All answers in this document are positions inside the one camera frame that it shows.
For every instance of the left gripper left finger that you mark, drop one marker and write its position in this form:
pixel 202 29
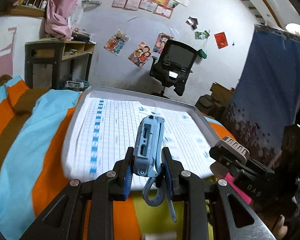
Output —
pixel 124 175

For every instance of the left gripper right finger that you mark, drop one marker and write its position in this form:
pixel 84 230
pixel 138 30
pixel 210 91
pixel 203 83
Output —
pixel 172 169

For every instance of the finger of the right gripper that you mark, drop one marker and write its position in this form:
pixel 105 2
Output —
pixel 227 156

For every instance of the person's right hand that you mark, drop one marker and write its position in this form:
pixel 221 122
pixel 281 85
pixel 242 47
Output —
pixel 274 222

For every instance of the brown cardboard box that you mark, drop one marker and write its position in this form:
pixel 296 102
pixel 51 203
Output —
pixel 214 104

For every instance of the dark blue patterned fabric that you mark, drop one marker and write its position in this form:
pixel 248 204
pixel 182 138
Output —
pixel 266 97

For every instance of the black mesh office chair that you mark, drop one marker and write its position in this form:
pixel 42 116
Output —
pixel 173 66

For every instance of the multicolour striped bed blanket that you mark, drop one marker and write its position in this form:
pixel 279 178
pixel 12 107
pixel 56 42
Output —
pixel 33 125

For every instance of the cartoon family poster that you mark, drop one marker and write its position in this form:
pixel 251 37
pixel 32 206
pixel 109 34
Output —
pixel 140 56

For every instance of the wooden desk with shelves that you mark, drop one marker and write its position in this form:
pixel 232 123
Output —
pixel 54 52

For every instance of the pink curtain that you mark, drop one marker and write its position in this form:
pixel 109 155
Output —
pixel 57 14

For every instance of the green pouch on wall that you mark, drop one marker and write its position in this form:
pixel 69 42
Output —
pixel 202 54

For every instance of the red paper on wall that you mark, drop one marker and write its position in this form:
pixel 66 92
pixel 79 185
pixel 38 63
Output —
pixel 221 40

